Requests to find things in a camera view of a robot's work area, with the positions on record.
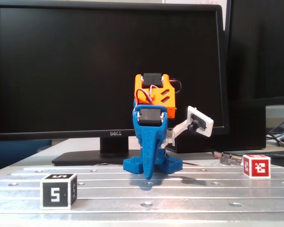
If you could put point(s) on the blue gripper body black servo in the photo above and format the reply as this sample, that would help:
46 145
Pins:
149 135

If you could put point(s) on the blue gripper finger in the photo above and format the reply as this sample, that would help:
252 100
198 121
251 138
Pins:
148 146

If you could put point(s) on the black marker cube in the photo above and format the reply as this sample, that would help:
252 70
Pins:
46 196

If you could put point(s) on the red marker cube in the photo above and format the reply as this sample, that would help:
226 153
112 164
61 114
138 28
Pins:
258 168

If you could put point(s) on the small bare circuit board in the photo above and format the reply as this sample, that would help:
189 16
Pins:
229 160

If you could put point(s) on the black Dell monitor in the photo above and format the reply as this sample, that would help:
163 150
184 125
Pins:
61 71

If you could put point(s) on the blue chair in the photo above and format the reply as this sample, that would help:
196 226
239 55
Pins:
14 153

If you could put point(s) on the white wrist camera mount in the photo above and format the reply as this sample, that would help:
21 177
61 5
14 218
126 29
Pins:
181 127

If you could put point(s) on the aluminium slotted base plate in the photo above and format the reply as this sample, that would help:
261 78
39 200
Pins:
132 196

